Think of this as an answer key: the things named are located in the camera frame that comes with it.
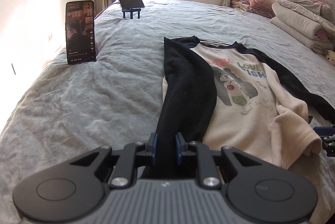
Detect upright black smartphone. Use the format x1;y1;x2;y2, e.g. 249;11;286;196
65;0;95;65

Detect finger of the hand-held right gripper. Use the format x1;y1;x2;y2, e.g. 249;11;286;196
321;136;335;158
313;125;335;139

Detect cream and black printed sweatshirt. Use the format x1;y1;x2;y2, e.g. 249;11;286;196
156;36;335;171

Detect blue phone stand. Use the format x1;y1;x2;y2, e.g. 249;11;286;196
122;8;142;20

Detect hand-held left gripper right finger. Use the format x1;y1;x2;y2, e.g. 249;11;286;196
175;132;258;189

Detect white plush toy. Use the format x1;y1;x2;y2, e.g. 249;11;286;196
325;50;335;66

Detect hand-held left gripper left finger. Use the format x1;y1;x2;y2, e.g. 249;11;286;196
71;132;159;189

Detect sideways black smartphone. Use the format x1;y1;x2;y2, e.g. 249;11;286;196
117;0;145;9

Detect folded grey quilts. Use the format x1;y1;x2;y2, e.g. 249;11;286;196
271;0;335;55

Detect folded striped blankets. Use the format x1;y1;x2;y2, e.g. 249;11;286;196
230;0;274;19

